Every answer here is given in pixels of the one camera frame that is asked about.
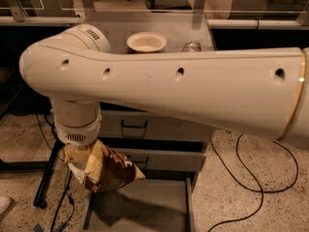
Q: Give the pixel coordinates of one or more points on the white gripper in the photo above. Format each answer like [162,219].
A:
[78,135]

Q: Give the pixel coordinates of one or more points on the brown sea salt chip bag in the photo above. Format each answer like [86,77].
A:
[117,171]

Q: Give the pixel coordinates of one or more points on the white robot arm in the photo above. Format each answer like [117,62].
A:
[261,92]

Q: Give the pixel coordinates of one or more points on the top grey drawer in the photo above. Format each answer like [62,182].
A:
[144,125]

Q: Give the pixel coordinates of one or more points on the middle grey drawer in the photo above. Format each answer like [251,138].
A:
[163,154]

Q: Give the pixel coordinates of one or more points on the open bottom grey drawer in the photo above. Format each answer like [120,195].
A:
[151,205]

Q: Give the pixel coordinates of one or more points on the grey drawer cabinet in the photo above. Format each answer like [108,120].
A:
[69,58]

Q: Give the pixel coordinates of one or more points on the black table leg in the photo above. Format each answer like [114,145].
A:
[35,166]

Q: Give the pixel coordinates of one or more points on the white shoe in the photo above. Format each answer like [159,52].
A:
[5,203]

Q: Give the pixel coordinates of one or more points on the white paper bowl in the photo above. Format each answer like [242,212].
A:
[146,42]

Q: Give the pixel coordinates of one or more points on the clear plastic bottle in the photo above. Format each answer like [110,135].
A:
[192,46]

